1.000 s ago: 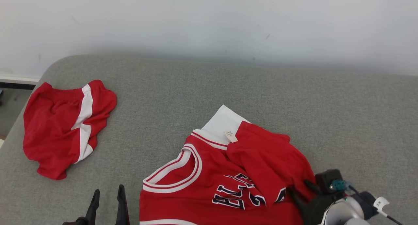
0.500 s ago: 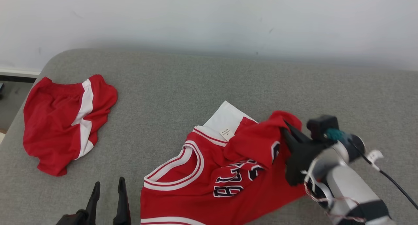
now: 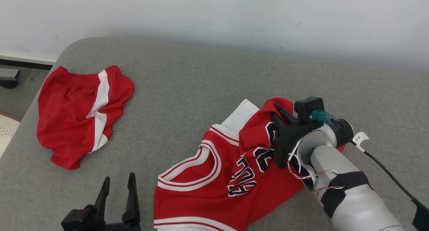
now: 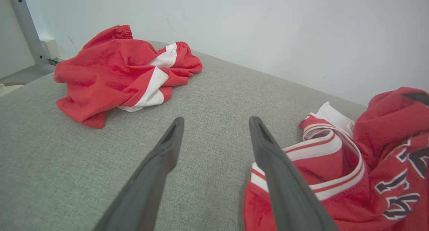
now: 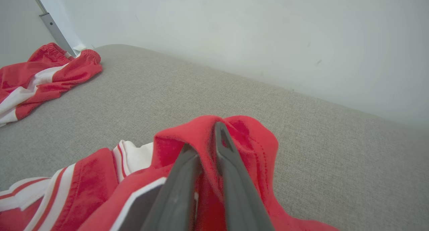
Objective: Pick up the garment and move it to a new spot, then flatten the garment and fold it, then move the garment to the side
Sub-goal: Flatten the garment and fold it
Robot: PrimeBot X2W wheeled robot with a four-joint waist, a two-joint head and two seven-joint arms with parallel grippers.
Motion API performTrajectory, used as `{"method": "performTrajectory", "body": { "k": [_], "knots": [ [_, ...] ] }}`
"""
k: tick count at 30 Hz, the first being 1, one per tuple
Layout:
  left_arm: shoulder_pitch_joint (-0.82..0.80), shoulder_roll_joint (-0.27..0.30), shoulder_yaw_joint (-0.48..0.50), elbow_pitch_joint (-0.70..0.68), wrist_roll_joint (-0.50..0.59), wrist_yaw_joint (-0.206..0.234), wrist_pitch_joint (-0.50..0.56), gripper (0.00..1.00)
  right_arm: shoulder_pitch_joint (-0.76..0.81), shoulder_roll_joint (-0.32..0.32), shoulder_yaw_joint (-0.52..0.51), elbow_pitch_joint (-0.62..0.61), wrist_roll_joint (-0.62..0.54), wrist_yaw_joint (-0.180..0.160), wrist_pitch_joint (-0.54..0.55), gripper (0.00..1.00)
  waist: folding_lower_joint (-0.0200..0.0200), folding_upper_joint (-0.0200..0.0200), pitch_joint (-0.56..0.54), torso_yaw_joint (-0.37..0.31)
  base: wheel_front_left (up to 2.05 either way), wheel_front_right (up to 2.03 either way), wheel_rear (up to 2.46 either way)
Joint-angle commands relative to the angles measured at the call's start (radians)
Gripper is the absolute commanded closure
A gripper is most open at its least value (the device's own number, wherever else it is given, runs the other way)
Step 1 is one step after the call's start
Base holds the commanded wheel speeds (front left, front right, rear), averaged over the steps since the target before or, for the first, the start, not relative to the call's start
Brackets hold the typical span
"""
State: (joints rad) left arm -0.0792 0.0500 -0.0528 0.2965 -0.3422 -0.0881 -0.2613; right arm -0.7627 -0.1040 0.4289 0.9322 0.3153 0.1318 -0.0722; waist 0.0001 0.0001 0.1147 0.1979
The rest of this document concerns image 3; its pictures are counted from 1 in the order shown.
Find white and black baseboard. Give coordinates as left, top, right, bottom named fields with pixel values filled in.
left=0, top=52, right=57, bottom=71

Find white cable label tag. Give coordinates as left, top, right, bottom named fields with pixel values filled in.
left=353, top=132, right=369, bottom=145

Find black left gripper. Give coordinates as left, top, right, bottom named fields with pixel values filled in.
left=94, top=173, right=142, bottom=231

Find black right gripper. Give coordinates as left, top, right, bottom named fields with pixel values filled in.
left=271, top=104, right=324, bottom=169

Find dark grey floor object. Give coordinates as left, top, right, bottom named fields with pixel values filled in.
left=0, top=68, right=21, bottom=89

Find white woven basket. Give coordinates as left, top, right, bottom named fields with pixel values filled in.
left=0, top=112, right=21, bottom=158

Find red shorts with white stripe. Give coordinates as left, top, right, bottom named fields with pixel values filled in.
left=37, top=65, right=135, bottom=170

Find teal cable connector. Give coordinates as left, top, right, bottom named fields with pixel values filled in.
left=310, top=110, right=335, bottom=123

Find thin black cable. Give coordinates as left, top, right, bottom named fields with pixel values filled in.
left=332, top=119, right=429, bottom=231

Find red basketball jersey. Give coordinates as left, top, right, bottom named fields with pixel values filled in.
left=154, top=98, right=346, bottom=231

